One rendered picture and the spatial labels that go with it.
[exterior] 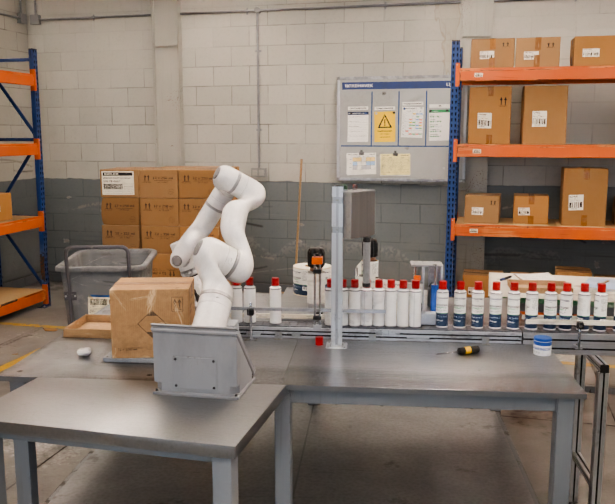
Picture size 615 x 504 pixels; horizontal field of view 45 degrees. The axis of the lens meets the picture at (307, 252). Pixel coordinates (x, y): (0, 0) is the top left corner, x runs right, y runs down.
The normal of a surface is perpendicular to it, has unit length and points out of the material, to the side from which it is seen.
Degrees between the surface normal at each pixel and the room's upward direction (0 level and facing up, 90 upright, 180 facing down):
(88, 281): 93
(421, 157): 90
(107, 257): 87
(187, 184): 90
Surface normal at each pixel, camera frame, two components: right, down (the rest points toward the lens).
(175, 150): -0.24, 0.15
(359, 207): 0.76, 0.10
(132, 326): 0.07, 0.16
